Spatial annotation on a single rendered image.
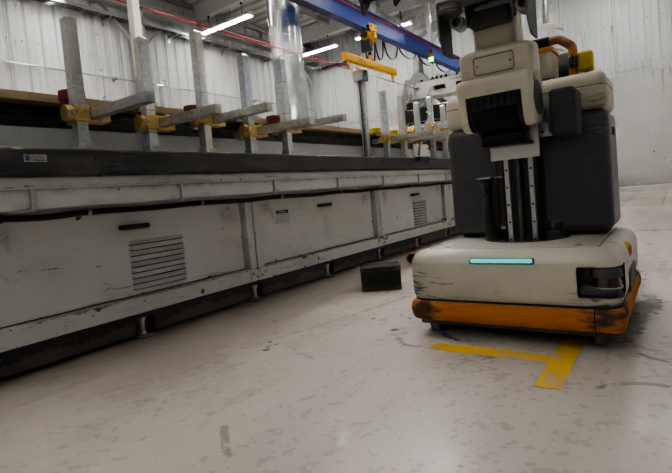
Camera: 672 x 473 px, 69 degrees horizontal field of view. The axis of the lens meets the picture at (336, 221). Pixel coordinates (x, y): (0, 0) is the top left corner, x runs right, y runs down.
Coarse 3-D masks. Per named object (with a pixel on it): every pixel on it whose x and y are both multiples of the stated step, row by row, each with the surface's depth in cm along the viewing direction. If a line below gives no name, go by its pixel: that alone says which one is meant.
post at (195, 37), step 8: (192, 32) 190; (200, 32) 192; (192, 40) 190; (200, 40) 191; (192, 48) 191; (200, 48) 191; (192, 56) 191; (200, 56) 191; (192, 64) 192; (200, 64) 191; (200, 72) 191; (200, 80) 191; (200, 88) 190; (200, 96) 191; (200, 104) 191; (208, 104) 193; (200, 128) 192; (208, 128) 193; (200, 136) 193; (208, 136) 193; (200, 144) 193; (208, 144) 192
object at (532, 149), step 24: (480, 96) 149; (504, 96) 144; (552, 96) 149; (576, 96) 148; (480, 120) 149; (504, 120) 146; (552, 120) 150; (576, 120) 146; (504, 144) 152; (528, 144) 160
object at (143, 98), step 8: (128, 96) 141; (136, 96) 139; (144, 96) 137; (152, 96) 138; (104, 104) 148; (112, 104) 146; (120, 104) 144; (128, 104) 142; (136, 104) 140; (144, 104) 141; (96, 112) 151; (104, 112) 149; (112, 112) 148; (120, 112) 149
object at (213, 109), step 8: (216, 104) 158; (184, 112) 166; (192, 112) 163; (200, 112) 161; (208, 112) 159; (216, 112) 158; (160, 120) 173; (168, 120) 171; (176, 120) 168; (184, 120) 166; (192, 120) 168
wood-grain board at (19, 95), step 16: (0, 96) 148; (16, 96) 151; (32, 96) 155; (48, 96) 159; (128, 112) 186; (160, 112) 194; (176, 112) 200; (320, 128) 282; (336, 128) 295; (352, 128) 310
